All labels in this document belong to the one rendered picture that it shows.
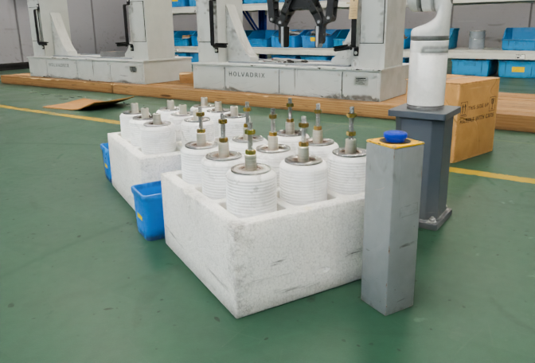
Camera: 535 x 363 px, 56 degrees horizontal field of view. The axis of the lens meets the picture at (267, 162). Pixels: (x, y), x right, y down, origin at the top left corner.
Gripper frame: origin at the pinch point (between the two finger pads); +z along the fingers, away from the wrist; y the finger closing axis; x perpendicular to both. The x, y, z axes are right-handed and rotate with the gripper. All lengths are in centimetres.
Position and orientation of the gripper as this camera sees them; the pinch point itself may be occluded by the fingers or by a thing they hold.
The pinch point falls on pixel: (301, 40)
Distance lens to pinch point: 97.3
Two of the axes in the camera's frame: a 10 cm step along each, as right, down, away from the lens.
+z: 0.1, 9.7, 2.5
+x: 4.7, -2.2, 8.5
